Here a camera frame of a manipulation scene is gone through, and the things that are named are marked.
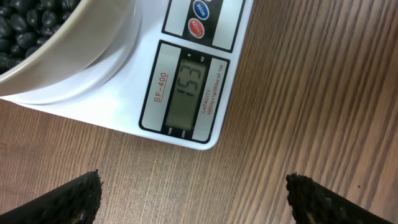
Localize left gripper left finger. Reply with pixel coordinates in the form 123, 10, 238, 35
1, 170, 102, 224

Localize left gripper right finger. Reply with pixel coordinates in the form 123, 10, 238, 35
286, 173, 392, 224

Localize white bowl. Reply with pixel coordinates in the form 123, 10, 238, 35
1, 0, 136, 96

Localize white digital kitchen scale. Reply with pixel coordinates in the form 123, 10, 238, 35
6, 0, 254, 150

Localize black beans in bowl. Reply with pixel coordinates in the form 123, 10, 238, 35
1, 0, 80, 74

